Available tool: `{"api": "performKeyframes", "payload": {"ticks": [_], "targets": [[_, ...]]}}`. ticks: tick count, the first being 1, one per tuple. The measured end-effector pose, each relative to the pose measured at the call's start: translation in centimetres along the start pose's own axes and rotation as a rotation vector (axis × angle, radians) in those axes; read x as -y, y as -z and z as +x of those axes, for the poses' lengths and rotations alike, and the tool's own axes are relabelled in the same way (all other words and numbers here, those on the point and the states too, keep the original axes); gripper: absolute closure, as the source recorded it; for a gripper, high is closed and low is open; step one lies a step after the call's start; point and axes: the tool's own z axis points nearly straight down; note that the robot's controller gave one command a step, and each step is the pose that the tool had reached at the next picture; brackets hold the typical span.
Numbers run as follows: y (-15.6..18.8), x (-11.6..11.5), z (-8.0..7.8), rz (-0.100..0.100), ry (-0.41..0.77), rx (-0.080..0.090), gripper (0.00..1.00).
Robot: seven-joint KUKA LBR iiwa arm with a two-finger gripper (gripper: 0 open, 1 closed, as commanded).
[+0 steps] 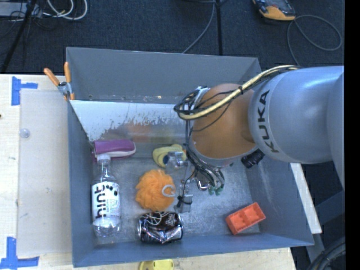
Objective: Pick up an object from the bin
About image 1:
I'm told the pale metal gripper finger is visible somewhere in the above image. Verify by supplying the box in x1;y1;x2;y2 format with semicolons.
174;193;195;214
165;150;188;175

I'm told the yellow toy duck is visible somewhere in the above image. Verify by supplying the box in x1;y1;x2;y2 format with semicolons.
152;143;187;169

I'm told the grey metal bin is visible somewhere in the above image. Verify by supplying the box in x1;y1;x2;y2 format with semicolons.
65;46;316;268

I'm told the orange mesh bath sponge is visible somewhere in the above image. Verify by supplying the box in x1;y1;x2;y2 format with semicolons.
134;168;177;212

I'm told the crushed dark drink can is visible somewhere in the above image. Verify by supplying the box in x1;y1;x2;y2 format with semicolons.
137;211;185;245

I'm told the orange-red toy brick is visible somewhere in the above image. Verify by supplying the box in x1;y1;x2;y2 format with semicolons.
224;201;267;236

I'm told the purple and white brush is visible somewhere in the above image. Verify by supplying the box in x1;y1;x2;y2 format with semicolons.
92;139;137;163

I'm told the clear plastic bottle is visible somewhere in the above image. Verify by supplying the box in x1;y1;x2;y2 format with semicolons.
90;154;123;239

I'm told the pale flat board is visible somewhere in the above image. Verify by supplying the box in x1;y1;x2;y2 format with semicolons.
16;88;72;260

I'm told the black cylinder on white bracket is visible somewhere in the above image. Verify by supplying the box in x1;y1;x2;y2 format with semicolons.
241;148;266;169

